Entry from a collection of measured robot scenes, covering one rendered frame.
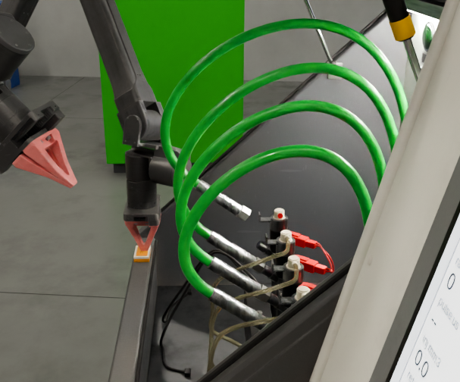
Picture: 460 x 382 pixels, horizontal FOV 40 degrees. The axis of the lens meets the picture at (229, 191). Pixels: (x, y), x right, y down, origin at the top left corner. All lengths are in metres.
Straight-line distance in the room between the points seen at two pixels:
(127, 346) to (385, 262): 0.55
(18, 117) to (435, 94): 0.52
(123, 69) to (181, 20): 3.02
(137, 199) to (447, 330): 0.84
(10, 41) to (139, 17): 3.42
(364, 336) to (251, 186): 0.77
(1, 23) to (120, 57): 0.41
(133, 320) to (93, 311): 1.83
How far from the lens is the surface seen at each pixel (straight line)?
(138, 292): 1.15
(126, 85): 1.18
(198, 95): 4.29
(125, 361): 0.99
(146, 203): 1.19
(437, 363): 0.44
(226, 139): 0.77
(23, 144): 0.83
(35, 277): 3.24
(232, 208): 0.97
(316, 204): 1.34
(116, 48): 1.21
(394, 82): 0.96
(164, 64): 4.25
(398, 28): 0.61
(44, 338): 2.78
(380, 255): 0.57
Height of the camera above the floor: 1.54
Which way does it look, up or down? 22 degrees down
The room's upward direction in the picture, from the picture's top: straight up
